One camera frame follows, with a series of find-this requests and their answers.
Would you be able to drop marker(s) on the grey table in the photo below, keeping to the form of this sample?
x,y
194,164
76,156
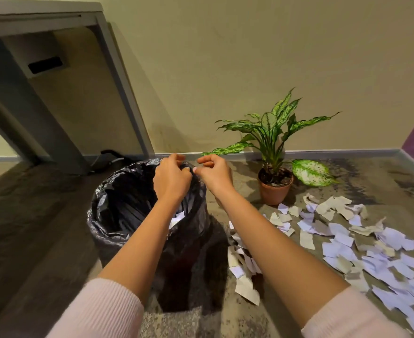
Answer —
x,y
34,112

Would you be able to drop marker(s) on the person's right forearm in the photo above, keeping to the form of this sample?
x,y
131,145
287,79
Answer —
x,y
280,256

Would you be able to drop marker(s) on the pink sweater sleeve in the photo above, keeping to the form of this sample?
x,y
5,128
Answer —
x,y
97,311
351,318

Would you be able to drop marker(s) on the grey skirting board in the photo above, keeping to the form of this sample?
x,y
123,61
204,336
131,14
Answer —
x,y
351,152

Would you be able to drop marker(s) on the person's right hand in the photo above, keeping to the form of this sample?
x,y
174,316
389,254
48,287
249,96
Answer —
x,y
218,179

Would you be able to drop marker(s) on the pile of torn paper scraps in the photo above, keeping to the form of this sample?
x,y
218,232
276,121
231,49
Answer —
x,y
368,253

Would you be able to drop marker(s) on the terracotta plant pot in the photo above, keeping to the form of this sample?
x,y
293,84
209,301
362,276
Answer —
x,y
274,195

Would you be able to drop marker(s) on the person's left hand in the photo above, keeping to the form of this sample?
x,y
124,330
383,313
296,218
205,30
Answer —
x,y
170,181

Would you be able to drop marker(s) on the pink right sweater sleeve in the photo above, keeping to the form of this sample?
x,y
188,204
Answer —
x,y
351,318

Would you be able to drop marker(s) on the torn white paper piece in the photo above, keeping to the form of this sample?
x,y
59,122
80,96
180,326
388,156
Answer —
x,y
177,219

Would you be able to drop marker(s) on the person's right thumb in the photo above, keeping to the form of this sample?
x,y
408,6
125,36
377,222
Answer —
x,y
201,170

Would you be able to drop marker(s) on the black trash bag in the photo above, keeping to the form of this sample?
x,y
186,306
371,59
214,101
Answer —
x,y
129,195

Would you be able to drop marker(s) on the person's left forearm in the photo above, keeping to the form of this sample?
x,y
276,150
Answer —
x,y
140,249

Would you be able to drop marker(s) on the person's left fingers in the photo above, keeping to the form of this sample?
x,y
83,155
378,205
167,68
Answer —
x,y
177,159

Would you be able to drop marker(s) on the pink left sweater sleeve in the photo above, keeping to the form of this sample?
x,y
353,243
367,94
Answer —
x,y
97,311

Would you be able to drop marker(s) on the green variegated houseplant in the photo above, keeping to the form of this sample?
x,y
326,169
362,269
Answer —
x,y
268,127

